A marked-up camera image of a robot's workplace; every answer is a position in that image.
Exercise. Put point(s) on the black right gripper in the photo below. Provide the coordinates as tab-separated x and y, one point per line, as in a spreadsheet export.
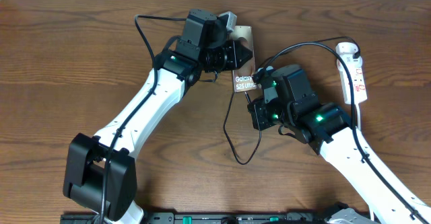
256	108

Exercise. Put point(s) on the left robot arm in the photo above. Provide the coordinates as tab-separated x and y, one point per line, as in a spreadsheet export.
100	171

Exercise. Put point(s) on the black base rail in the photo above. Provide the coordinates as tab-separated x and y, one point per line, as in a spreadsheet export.
336	214

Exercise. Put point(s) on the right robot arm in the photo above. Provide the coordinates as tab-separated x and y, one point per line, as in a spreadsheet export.
329	132

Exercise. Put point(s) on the white power strip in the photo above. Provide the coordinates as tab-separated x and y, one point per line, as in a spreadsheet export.
357	76

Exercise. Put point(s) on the white charger adapter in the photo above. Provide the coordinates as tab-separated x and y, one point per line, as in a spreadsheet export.
350	62

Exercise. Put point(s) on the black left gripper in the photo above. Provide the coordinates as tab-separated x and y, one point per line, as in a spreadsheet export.
238	54

